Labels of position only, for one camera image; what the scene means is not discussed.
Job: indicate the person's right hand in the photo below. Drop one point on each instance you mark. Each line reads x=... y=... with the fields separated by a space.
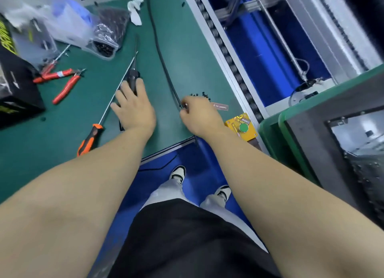
x=203 y=117

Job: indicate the person's left hand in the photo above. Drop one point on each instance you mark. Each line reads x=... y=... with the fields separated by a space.
x=137 y=112

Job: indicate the pile of small black screws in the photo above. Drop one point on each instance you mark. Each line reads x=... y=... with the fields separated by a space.
x=198 y=96

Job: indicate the grey metal computer case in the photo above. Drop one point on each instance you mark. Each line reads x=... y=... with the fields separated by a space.
x=360 y=160

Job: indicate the person's right forearm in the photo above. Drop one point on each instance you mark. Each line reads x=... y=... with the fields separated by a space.
x=288 y=209

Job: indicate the person's left forearm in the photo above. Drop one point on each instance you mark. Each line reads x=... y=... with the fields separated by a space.
x=66 y=215

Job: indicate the person's left shoe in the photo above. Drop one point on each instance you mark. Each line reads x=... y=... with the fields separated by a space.
x=177 y=174

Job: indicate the person's shoe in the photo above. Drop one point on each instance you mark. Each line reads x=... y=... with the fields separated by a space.
x=223 y=193
x=177 y=174

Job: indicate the person's right shoe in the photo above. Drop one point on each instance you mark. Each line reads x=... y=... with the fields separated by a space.
x=223 y=193

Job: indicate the person's grey trousers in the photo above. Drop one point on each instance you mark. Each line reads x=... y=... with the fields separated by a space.
x=165 y=194

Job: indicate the person's black shirt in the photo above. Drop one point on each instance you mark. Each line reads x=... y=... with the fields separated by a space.
x=186 y=245

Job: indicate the pink flat tag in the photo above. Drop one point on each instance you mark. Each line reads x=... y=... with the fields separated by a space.
x=219 y=106

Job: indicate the yellow box green button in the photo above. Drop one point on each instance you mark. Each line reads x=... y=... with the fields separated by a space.
x=241 y=127

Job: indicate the clear bag of black screws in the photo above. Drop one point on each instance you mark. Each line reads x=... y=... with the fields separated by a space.
x=108 y=34

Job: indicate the white crumpled cloth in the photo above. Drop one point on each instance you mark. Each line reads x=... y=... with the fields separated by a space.
x=135 y=10

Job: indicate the clear bag with blue parts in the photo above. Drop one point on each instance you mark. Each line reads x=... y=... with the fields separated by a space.
x=71 y=19

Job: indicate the black cardboard box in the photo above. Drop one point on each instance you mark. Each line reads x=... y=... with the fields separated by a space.
x=18 y=82

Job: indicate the grey roller conveyor rail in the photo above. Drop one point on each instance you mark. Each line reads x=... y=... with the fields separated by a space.
x=225 y=58

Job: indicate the grey flat metal rail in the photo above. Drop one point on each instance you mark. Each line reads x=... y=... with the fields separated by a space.
x=324 y=22

